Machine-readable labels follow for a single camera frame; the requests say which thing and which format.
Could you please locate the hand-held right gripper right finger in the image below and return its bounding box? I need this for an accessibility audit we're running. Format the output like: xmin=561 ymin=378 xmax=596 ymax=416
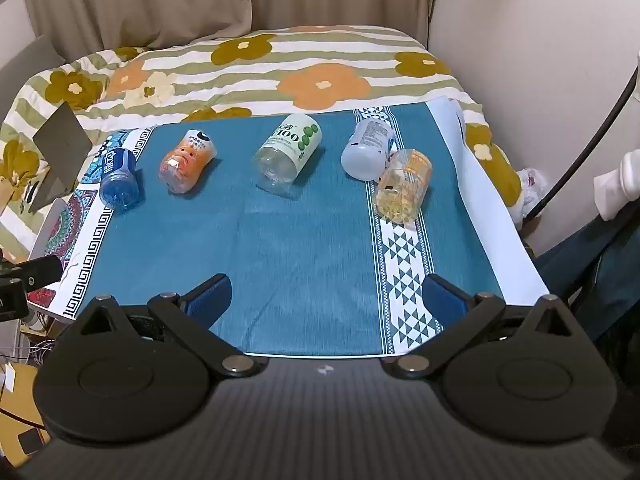
xmin=380 ymin=274 xmax=576 ymax=380

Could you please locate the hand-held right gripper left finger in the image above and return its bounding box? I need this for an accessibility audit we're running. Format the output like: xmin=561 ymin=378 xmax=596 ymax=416
xmin=65 ymin=274 xmax=268 ymax=379

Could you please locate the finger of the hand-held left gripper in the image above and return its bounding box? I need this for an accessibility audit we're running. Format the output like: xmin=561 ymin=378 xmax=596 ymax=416
xmin=19 ymin=254 xmax=63 ymax=292

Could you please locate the blue patterned tablecloth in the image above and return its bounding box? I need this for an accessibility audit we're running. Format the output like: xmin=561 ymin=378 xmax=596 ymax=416
xmin=27 ymin=97 xmax=551 ymax=359

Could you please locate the blue label plastic bottle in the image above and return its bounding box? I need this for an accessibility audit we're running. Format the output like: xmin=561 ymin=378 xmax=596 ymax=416
xmin=99 ymin=147 xmax=141 ymax=211

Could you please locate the yellow label plastic bottle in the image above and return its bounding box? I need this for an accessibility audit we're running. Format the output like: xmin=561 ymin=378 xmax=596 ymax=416
xmin=372 ymin=148 xmax=434 ymax=226

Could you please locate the white plastic bag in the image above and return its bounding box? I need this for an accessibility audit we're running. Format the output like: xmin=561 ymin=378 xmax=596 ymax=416
xmin=510 ymin=167 xmax=547 ymax=223

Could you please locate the orange label plastic bottle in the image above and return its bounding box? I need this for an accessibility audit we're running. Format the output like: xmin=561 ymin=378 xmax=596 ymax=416
xmin=158 ymin=129 xmax=218 ymax=195

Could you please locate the person's leg in dark jeans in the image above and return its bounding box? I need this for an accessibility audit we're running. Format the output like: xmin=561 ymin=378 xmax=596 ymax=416
xmin=534 ymin=209 xmax=640 ymax=343

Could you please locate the clear green label plastic bottle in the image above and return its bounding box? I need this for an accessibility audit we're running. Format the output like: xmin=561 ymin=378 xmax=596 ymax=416
xmin=251 ymin=113 xmax=322 ymax=196

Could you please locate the white plastic bottle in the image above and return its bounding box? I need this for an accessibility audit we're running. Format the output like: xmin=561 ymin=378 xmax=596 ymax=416
xmin=340 ymin=116 xmax=399 ymax=181

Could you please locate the grey chair back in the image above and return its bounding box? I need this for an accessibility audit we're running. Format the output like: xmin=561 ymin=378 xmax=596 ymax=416
xmin=0 ymin=35 xmax=68 ymax=128

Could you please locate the black curved pole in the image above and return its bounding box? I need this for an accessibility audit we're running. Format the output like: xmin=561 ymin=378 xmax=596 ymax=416
xmin=520 ymin=67 xmax=640 ymax=228

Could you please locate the white cloth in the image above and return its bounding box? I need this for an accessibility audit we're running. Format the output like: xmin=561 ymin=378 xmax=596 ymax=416
xmin=594 ymin=149 xmax=640 ymax=222

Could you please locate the floral striped blanket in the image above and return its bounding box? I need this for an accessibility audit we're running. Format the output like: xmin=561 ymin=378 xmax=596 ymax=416
xmin=0 ymin=24 xmax=524 ymax=262

